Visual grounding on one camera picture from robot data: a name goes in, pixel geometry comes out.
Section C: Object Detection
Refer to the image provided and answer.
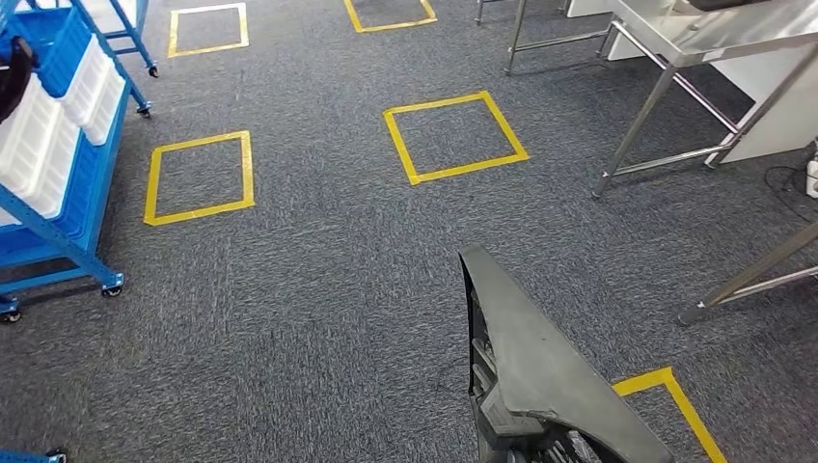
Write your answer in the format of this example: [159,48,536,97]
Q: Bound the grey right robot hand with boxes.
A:
[510,429,609,463]

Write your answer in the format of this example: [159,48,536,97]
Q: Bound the black plastic plate frame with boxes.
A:
[457,244,675,463]

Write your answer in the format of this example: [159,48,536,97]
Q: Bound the stainless steel workbench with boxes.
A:
[677,220,818,327]

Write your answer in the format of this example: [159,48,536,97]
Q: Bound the black part in bin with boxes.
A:
[0,37,35,123]

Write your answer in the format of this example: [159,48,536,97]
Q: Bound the white panel cabinet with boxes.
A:
[605,32,818,166]

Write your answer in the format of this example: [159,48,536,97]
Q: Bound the stainless steel table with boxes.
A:
[590,0,818,200]
[474,0,614,76]

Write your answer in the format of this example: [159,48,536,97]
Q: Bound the yellow floor tape square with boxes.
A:
[143,130,256,227]

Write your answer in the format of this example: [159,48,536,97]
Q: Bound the blue plastic bin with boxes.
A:
[0,6,94,98]
[38,83,132,241]

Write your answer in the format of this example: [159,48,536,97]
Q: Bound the white plastic bin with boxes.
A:
[0,73,81,219]
[64,35,127,147]

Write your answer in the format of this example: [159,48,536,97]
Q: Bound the black power cable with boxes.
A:
[763,164,811,215]

